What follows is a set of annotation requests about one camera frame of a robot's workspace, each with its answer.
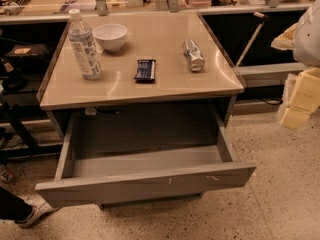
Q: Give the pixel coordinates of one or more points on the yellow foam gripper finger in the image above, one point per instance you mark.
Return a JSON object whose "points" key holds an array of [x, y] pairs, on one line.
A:
{"points": [[301, 98], [285, 41]]}

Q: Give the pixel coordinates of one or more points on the grey top drawer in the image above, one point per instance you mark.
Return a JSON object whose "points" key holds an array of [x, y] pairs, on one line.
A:
{"points": [[132, 156]]}

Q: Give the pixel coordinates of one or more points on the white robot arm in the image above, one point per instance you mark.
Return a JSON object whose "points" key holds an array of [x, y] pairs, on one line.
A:
{"points": [[307, 38]]}

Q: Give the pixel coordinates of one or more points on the grey drawer cabinet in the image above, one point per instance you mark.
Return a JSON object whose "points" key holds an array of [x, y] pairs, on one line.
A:
{"points": [[158, 36]]}

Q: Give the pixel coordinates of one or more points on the silver blue soda can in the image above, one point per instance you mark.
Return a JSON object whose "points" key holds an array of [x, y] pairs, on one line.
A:
{"points": [[193, 54]]}

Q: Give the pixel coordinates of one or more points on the dark blue snack packet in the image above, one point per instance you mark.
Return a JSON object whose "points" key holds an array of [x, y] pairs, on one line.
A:
{"points": [[145, 70]]}

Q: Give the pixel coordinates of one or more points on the white ceramic bowl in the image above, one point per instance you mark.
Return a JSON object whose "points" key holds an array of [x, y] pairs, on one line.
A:
{"points": [[110, 37]]}

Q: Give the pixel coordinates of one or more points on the clear plastic water bottle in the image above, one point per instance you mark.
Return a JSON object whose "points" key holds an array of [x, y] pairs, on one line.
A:
{"points": [[83, 46]]}

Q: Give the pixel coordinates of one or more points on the black bag with label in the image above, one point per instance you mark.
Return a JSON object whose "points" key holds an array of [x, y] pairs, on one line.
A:
{"points": [[30, 59]]}

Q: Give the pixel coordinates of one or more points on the black metal stand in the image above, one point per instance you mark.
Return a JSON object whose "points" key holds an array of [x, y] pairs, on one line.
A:
{"points": [[32, 149]]}

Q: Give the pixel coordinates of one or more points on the white sneaker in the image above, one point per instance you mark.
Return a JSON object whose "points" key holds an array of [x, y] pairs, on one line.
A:
{"points": [[38, 210]]}

